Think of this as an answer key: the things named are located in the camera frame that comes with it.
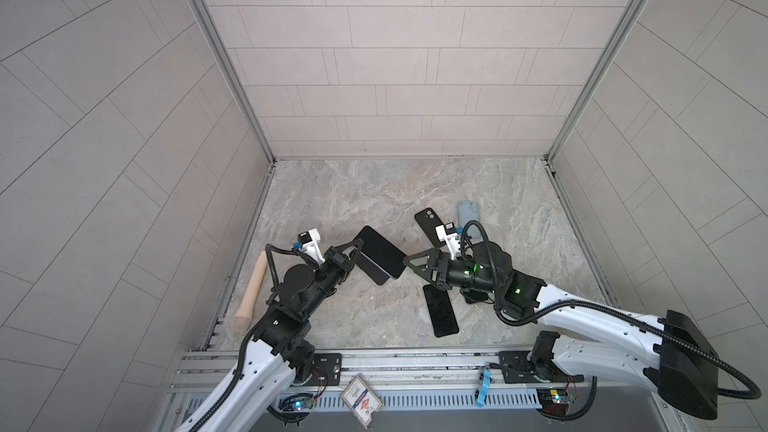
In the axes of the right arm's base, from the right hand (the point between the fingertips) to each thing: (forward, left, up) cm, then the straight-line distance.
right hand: (409, 275), depth 66 cm
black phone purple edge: (+4, +8, -1) cm, 9 cm away
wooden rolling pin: (-1, +42, -15) cm, 45 cm away
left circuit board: (-20, +25, -17) cm, 36 cm away
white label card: (-20, +13, -18) cm, 30 cm away
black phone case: (+3, +8, -3) cm, 9 cm away
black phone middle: (-3, -8, -17) cm, 19 cm away
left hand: (+8, +9, +1) cm, 12 cm away
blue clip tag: (-18, -17, -19) cm, 31 cm away
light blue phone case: (+31, -23, -21) cm, 44 cm away
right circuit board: (-23, -32, -22) cm, 45 cm away
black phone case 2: (+28, -9, -20) cm, 35 cm away
